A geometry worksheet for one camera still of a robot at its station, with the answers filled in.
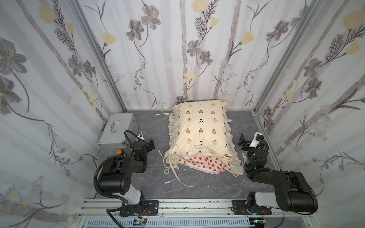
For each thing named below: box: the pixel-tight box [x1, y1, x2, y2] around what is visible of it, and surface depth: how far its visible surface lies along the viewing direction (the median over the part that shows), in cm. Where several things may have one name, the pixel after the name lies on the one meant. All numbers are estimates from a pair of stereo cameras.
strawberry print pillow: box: [178, 155, 232, 174], surface depth 90 cm
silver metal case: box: [97, 113, 139, 156], surface depth 88 cm
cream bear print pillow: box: [163, 99, 244, 189], surface depth 88 cm
